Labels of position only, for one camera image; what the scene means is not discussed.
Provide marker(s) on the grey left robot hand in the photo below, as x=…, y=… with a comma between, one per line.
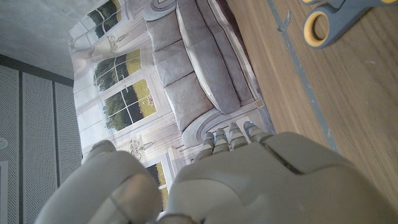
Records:
x=264, y=186

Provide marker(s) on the printed living room backdrop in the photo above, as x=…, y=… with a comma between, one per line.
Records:
x=192, y=77

